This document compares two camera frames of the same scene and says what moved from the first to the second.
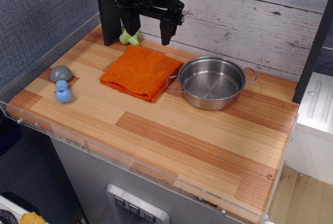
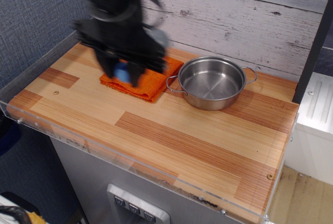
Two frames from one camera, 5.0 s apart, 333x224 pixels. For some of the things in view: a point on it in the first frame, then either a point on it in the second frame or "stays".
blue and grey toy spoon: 61,74 to 121,71
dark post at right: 315,51 stays
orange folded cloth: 141,72 stays
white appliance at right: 310,153 stays
